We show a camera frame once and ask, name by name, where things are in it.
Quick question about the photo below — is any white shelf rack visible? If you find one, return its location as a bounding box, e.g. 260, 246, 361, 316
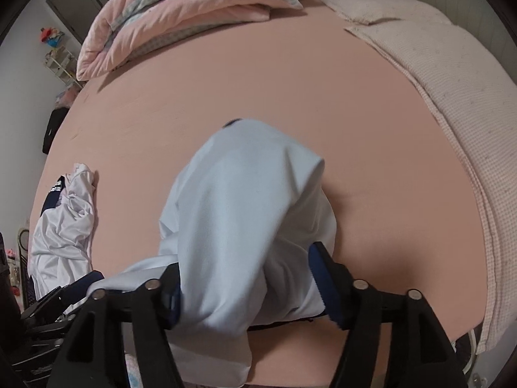
44, 46, 83, 87

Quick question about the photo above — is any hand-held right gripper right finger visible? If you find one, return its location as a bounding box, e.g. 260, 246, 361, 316
308, 242, 469, 388

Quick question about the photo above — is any light blue shirt navy collar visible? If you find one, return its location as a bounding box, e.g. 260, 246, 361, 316
103, 118, 338, 386

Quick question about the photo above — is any grey cabinet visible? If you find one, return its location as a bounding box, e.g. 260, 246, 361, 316
46, 0, 114, 45

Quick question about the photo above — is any pink bed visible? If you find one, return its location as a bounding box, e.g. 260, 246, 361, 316
28, 4, 499, 386

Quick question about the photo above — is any black bag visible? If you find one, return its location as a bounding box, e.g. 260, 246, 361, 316
41, 107, 69, 155

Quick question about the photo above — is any white fan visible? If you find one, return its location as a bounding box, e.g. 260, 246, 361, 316
16, 226, 33, 259

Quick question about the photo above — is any pink floral quilt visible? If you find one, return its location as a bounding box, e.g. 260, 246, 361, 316
76, 0, 306, 81

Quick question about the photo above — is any white and navy garment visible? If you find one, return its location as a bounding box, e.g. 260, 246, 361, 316
29, 162, 100, 316

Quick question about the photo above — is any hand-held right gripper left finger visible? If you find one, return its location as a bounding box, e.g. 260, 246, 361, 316
46, 264, 186, 388

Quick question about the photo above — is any beige waffle blanket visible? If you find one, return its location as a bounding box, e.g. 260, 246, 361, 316
301, 0, 517, 354

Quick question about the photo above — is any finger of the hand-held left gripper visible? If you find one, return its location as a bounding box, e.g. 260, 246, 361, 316
20, 287, 77, 328
60, 271, 105, 308

